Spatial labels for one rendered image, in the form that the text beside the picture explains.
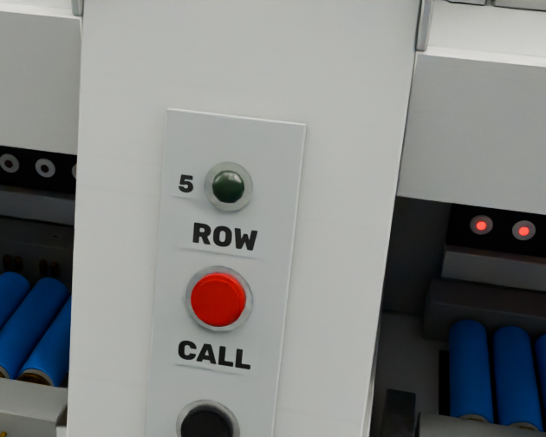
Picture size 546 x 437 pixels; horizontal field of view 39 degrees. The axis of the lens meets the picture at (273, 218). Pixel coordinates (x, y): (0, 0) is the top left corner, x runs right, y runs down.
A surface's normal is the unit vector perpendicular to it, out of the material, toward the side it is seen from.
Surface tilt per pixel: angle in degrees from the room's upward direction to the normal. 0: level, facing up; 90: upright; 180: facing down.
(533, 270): 108
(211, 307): 90
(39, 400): 18
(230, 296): 90
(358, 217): 90
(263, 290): 90
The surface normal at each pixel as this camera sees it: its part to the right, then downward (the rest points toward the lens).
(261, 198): -0.16, 0.22
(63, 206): -0.18, 0.51
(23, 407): 0.04, -0.85
